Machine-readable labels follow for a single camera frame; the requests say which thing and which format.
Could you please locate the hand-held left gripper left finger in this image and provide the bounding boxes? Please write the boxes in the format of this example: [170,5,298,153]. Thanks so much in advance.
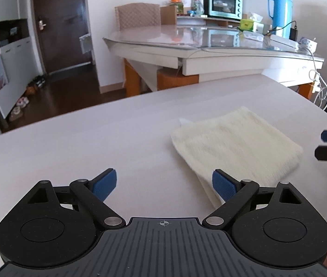
[22,168,126,230]

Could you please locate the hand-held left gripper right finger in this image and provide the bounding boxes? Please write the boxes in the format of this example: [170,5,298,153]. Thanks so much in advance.
[202,169,308,230]

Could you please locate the cream terry towel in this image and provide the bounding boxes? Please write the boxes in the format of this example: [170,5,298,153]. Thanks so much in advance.
[171,106,304,209]

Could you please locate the white power strip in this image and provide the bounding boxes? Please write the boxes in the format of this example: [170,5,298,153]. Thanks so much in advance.
[270,34,299,48]
[299,36,318,50]

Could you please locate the pink white slippers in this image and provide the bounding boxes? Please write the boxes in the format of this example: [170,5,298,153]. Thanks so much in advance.
[9,107,24,121]

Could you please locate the white dining table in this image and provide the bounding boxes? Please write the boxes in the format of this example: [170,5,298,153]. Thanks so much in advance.
[103,24,325,97]

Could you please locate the blue thermos jug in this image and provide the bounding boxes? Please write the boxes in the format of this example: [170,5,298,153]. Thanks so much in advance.
[268,0,294,38]

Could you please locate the green tissue box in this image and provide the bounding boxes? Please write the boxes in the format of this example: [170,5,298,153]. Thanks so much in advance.
[240,12,264,32]

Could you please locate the clear table cover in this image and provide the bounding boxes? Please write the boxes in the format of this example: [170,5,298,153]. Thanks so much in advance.
[103,24,325,61]

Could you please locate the grey hallway cabinet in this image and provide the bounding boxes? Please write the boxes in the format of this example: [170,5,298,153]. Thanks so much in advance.
[0,0,32,122]

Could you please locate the wooden shelf riser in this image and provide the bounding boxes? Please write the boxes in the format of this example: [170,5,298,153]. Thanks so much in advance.
[176,14,239,28]

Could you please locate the dark brown door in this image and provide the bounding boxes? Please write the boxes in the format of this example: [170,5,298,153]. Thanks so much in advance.
[31,0,95,75]

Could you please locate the beige quilted chair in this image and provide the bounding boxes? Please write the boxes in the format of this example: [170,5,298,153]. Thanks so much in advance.
[114,2,162,32]

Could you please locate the teal toaster oven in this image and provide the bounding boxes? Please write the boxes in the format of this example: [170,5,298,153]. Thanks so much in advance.
[202,0,243,20]

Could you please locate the brown board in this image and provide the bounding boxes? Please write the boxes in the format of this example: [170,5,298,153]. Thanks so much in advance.
[160,5,178,25]

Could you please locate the white printed packet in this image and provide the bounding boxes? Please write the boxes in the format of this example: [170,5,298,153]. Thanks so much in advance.
[191,0,205,15]

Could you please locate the green jar orange lid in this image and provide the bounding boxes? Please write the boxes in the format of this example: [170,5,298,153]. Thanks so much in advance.
[171,0,184,14]

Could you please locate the white cables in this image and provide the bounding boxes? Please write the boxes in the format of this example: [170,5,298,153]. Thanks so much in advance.
[308,49,327,107]

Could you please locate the black cable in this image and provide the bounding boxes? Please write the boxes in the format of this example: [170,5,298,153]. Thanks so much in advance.
[263,21,297,35]

